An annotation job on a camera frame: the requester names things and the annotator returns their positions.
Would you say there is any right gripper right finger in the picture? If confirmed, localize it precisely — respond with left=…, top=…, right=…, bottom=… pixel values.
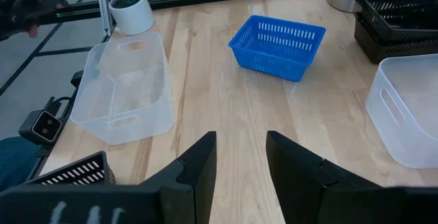
left=266, top=130, right=438, bottom=224

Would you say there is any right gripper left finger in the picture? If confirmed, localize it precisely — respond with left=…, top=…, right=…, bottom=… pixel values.
left=0, top=131, right=217, bottom=224

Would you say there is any black slotted plastic basket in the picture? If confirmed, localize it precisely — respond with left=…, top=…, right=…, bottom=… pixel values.
left=357, top=0, right=438, bottom=45
left=26, top=151, right=116, bottom=186
left=354, top=13, right=438, bottom=64

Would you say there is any blue slotted plastic basket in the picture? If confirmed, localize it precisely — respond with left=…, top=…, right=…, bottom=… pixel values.
left=228, top=14, right=326, bottom=83

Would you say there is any clear plastic bin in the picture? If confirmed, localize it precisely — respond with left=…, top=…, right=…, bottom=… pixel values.
left=70, top=31, right=175, bottom=146
left=364, top=53, right=438, bottom=169

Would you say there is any person's leg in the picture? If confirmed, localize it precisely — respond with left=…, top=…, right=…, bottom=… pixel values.
left=0, top=136, right=41, bottom=192

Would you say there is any potted plant white pot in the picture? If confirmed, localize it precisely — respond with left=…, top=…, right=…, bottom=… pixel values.
left=88, top=0, right=155, bottom=36

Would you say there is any person's hand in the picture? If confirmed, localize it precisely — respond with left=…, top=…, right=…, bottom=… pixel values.
left=0, top=0, right=68, bottom=42

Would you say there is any small black camera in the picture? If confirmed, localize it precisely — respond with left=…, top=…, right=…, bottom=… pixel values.
left=18, top=109, right=64, bottom=146

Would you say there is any black camera cable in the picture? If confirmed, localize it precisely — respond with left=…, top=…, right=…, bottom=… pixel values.
left=43, top=95, right=75, bottom=115

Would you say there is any silver aluminium post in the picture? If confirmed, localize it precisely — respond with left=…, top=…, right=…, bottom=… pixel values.
left=96, top=0, right=114, bottom=42

